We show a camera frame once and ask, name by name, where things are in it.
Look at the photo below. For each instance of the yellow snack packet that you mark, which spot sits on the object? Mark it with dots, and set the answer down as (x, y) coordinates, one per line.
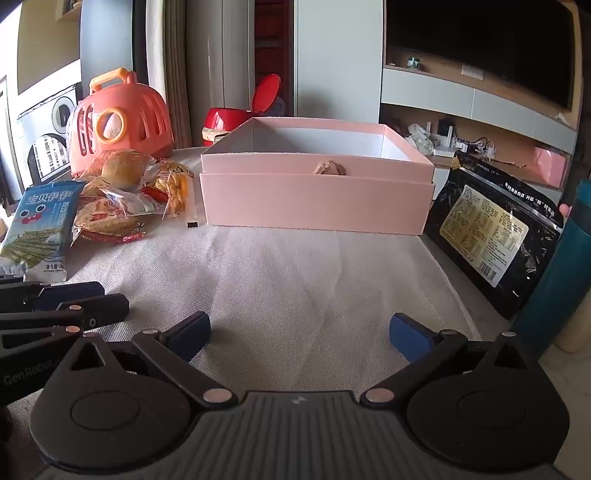
(173, 189)

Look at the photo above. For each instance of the white washing machine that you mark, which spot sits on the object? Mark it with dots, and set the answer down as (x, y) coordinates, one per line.
(62, 113)

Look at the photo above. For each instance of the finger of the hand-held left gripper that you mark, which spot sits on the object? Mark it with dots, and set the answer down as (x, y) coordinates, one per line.
(74, 291)
(106, 309)

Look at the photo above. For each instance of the orange plastic carrier toy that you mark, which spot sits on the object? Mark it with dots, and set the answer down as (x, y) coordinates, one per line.
(134, 120)

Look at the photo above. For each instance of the beige curtain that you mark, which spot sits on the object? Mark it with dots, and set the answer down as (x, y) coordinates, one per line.
(178, 69)

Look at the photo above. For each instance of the small pink box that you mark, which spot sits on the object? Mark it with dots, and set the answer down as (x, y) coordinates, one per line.
(550, 166)

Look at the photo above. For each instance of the pink cardboard box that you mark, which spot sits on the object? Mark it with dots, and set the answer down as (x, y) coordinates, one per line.
(314, 203)

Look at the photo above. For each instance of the grey woven tablecloth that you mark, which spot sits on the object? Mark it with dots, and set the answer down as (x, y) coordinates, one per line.
(286, 286)

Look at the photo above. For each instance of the small brown snack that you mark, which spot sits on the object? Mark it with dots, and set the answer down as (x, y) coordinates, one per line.
(328, 167)

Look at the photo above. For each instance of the teal bottle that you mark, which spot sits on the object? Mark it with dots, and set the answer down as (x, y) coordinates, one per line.
(554, 286)

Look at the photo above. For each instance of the crumpled white bag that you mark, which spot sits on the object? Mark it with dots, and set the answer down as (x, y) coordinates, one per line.
(421, 138)

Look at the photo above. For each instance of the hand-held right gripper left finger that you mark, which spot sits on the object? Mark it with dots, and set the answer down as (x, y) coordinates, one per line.
(191, 334)

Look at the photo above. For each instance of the white wooden cabinet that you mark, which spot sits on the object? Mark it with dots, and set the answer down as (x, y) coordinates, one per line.
(461, 101)

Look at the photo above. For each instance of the black snack bag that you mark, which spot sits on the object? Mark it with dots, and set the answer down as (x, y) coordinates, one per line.
(485, 230)

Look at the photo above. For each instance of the blue seaweed snack packet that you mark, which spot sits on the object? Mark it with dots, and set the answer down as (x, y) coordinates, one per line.
(39, 221)

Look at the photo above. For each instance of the black television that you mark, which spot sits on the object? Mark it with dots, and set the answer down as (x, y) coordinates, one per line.
(485, 41)

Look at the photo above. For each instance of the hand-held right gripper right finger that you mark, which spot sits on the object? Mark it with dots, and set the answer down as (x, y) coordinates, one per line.
(408, 339)

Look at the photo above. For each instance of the rice cracker packet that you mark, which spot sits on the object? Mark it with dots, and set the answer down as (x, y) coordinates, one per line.
(106, 219)

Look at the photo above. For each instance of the bread packet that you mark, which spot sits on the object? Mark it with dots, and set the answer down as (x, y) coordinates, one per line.
(122, 168)

